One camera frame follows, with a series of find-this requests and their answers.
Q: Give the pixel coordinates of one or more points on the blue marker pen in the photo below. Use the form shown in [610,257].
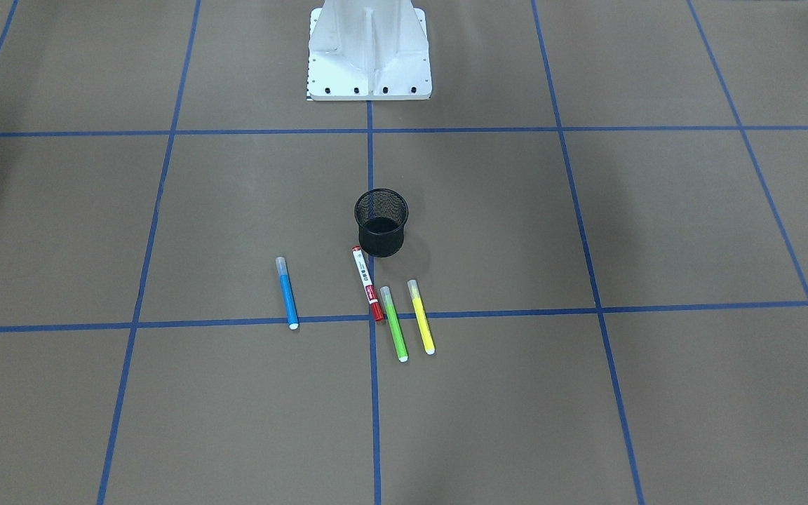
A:
[287,293]

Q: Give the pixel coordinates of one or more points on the black mesh pen cup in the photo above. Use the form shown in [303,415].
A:
[381,216]

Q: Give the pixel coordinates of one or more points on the white camera stand base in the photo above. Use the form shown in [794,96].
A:
[368,50]

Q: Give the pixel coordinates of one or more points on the red capped white marker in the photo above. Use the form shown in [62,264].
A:
[366,281]

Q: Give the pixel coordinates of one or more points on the yellow highlighter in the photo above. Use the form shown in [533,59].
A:
[421,318]

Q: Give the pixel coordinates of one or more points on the green highlighter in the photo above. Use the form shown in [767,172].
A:
[391,316]

